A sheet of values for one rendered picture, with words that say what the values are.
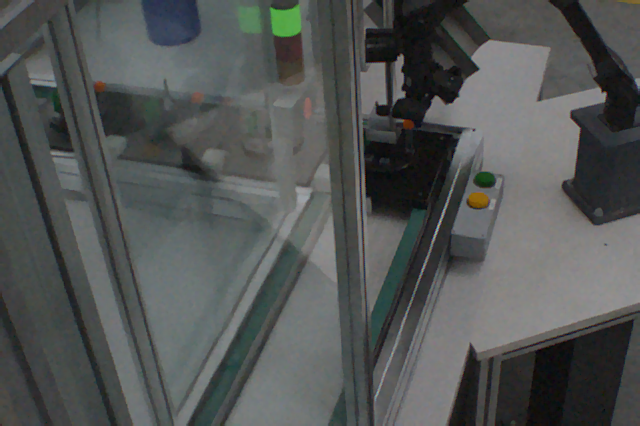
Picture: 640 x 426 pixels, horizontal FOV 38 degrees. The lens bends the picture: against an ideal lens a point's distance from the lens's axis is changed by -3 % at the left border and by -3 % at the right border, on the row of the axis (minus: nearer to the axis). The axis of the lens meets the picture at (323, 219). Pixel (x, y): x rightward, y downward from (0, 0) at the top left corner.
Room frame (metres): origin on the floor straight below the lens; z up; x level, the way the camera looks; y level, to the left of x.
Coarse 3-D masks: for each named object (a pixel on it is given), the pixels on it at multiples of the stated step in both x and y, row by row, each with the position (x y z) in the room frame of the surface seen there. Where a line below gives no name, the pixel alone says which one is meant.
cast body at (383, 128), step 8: (376, 112) 1.60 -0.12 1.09; (384, 112) 1.59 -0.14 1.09; (376, 120) 1.59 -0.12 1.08; (384, 120) 1.58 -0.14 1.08; (392, 120) 1.60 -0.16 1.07; (368, 128) 1.60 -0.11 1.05; (376, 128) 1.59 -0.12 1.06; (384, 128) 1.58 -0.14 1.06; (392, 128) 1.59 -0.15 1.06; (400, 128) 1.61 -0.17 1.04; (368, 136) 1.60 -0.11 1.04; (376, 136) 1.59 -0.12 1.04; (384, 136) 1.58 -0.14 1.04; (392, 136) 1.58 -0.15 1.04
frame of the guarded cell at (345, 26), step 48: (0, 0) 0.34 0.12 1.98; (48, 0) 0.37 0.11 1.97; (336, 0) 0.74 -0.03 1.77; (0, 48) 0.33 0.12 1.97; (336, 48) 0.75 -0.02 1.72; (0, 240) 0.30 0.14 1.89; (0, 288) 0.29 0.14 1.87; (0, 336) 0.28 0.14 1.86; (0, 384) 0.28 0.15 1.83; (48, 384) 0.30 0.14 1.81
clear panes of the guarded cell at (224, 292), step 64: (128, 0) 0.45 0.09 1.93; (192, 0) 0.51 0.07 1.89; (256, 0) 0.60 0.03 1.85; (320, 0) 0.72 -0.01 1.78; (0, 64) 0.35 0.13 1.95; (64, 64) 0.39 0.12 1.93; (128, 64) 0.44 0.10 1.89; (192, 64) 0.50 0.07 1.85; (256, 64) 0.59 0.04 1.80; (320, 64) 0.71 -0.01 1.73; (0, 128) 0.34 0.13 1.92; (64, 128) 0.38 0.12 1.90; (128, 128) 0.43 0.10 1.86; (192, 128) 0.49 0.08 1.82; (256, 128) 0.58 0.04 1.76; (320, 128) 0.70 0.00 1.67; (0, 192) 0.33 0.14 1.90; (64, 192) 0.37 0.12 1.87; (128, 192) 0.41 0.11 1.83; (192, 192) 0.48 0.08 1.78; (256, 192) 0.56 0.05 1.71; (320, 192) 0.69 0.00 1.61; (64, 256) 0.35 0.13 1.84; (128, 256) 0.40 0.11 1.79; (192, 256) 0.46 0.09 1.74; (256, 256) 0.55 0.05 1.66; (320, 256) 0.67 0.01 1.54; (64, 320) 0.34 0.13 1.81; (128, 320) 0.39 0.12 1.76; (192, 320) 0.45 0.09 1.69; (256, 320) 0.53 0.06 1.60; (320, 320) 0.66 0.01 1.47; (64, 384) 0.32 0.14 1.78; (128, 384) 0.37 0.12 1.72; (192, 384) 0.43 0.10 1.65; (256, 384) 0.52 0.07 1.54; (320, 384) 0.65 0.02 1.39
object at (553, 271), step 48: (576, 96) 1.96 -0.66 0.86; (528, 144) 1.77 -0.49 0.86; (576, 144) 1.76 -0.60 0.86; (528, 192) 1.59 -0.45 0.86; (528, 240) 1.44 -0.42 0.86; (576, 240) 1.42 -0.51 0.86; (624, 240) 1.41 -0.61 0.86; (528, 288) 1.30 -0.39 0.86; (576, 288) 1.29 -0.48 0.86; (624, 288) 1.27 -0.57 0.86; (480, 336) 1.18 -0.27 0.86; (528, 336) 1.17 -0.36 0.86
